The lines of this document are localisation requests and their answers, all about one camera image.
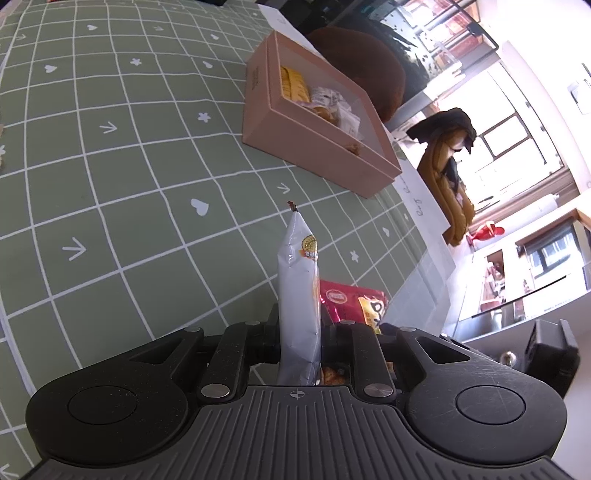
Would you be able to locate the silver snack packet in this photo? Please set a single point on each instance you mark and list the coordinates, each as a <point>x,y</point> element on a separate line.
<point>298,295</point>

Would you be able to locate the black metal frame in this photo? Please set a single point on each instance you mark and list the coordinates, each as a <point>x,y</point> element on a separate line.
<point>480,27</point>

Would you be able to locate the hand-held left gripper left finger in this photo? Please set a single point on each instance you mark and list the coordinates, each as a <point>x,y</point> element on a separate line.
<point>268,344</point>

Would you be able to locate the small red object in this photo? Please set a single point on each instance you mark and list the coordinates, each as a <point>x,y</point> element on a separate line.
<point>485,233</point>

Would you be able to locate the white snack packet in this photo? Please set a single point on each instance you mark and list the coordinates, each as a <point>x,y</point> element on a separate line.
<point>348,119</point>

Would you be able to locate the dark jacket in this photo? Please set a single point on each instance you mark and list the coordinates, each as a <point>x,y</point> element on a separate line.
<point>445,127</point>

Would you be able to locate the red yellow snack packet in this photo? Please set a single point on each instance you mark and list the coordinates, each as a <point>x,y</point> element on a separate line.
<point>351,300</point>

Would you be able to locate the pink gift box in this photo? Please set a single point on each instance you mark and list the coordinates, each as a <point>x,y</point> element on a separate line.
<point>314,152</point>

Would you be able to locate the green checked tablecloth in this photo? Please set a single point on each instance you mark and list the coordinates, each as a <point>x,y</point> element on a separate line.
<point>138,184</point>

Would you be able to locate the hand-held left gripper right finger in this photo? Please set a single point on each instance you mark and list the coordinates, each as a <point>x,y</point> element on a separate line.
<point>364,355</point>

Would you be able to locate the brown chair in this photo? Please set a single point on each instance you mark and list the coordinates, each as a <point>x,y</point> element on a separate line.
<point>369,69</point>

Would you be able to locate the yellow flat sachet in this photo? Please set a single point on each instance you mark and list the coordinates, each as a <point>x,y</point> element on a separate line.
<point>295,85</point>

